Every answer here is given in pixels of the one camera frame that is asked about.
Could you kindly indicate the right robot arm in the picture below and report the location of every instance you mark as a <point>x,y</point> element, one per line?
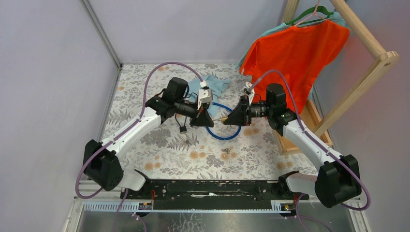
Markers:
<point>338,177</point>

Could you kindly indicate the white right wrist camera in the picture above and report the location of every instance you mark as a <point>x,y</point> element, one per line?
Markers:
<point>248,90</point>

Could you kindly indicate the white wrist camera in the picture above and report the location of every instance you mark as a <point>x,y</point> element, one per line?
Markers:
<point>248,90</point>
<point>204,96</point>

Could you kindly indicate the teal t-shirt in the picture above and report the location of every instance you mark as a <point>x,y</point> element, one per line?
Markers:
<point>335,17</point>

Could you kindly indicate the green clothes hanger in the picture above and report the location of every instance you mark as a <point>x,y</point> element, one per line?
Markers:
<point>321,9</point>

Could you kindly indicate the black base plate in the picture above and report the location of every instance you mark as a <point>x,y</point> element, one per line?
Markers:
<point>187,191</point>

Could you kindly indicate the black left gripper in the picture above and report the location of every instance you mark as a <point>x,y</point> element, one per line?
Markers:
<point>203,119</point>

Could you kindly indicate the brass padlock with key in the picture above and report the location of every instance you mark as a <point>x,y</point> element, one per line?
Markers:
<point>220,120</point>

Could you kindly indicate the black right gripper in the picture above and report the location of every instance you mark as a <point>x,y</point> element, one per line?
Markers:
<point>241,114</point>

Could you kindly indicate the pink clothes hanger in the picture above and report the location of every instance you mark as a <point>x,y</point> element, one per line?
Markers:
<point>314,14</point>

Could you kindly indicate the wooden clothes rack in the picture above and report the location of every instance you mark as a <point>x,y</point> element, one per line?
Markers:
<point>383,61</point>

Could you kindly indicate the aluminium slotted rail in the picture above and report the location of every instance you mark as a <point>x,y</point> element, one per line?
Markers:
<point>269,206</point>

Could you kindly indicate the orange t-shirt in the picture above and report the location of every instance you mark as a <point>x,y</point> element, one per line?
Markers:
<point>298,54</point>

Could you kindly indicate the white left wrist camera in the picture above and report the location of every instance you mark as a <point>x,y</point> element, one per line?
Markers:
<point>204,96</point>

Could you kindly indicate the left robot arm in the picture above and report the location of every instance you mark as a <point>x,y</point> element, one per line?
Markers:
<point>101,159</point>

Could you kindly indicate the light blue towel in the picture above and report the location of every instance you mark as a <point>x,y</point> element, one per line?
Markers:
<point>218,86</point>

